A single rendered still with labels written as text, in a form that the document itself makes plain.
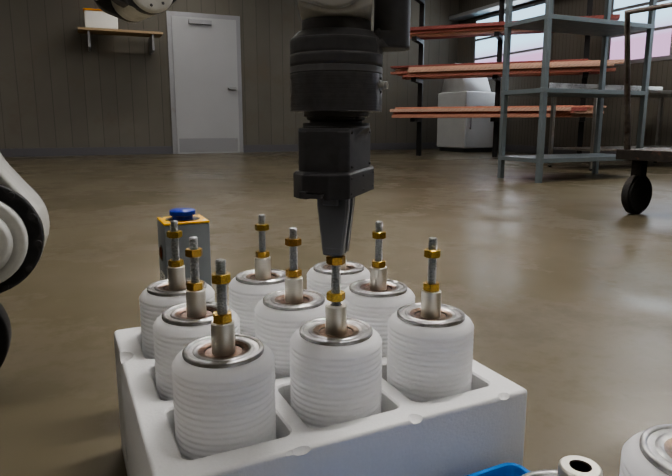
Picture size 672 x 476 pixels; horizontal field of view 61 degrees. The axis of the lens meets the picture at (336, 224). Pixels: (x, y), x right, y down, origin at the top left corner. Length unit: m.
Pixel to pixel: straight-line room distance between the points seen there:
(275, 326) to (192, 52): 9.00
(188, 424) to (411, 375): 0.24
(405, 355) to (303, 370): 0.12
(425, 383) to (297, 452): 0.17
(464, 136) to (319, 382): 9.30
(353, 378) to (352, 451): 0.07
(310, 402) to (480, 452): 0.19
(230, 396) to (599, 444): 0.61
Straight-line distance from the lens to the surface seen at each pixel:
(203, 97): 9.56
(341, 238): 0.56
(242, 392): 0.53
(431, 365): 0.63
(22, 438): 1.02
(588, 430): 1.01
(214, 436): 0.55
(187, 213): 0.92
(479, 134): 9.99
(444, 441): 0.63
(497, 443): 0.67
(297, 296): 0.69
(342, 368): 0.56
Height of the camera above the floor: 0.46
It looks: 10 degrees down
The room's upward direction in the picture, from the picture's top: straight up
